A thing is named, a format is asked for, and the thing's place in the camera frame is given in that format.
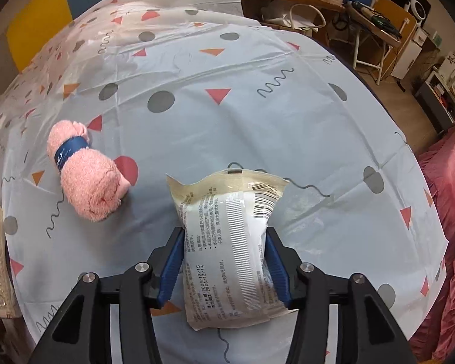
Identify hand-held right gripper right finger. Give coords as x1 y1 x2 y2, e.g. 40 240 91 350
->
265 227 420 364

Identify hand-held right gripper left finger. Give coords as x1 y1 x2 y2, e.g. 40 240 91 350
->
28 227 186 364

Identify white packet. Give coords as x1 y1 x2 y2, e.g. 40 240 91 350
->
166 169 292 330

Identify pink towel roll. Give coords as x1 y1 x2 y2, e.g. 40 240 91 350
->
46 120 130 221

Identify printed plastic bed sheet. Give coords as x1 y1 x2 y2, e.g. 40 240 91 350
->
0 0 450 364

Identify pink blanket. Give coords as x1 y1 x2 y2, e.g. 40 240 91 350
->
407 117 455 364

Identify low shelf unit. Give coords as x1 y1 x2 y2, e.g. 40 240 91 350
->
413 49 455 133

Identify white cabinet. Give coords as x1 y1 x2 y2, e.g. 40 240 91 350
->
392 26 427 84

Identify black hair tool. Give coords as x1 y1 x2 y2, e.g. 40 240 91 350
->
345 2 403 39

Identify wooden chair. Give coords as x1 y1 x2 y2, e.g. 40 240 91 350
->
326 0 418 84

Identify grey yellow blue headboard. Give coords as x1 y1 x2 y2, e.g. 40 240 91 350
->
5 0 163 72

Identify white fan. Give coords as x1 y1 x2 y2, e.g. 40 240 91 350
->
404 0 431 27

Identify basket with handle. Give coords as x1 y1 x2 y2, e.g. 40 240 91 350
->
261 0 327 35

